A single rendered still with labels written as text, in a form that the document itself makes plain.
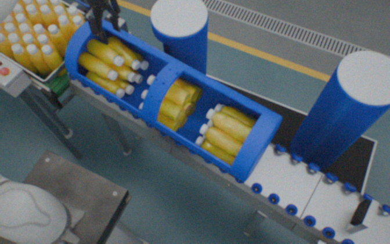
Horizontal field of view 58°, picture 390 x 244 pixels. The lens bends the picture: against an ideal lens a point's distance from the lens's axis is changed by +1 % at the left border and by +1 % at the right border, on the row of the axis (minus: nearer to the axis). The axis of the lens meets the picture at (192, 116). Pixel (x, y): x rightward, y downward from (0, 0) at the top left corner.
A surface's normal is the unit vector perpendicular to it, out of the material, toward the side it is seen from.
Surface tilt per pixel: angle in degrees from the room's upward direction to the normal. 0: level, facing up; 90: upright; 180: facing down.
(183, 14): 0
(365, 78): 0
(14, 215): 5
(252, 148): 30
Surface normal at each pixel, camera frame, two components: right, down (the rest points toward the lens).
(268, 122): 0.12, -0.62
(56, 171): -0.01, -0.46
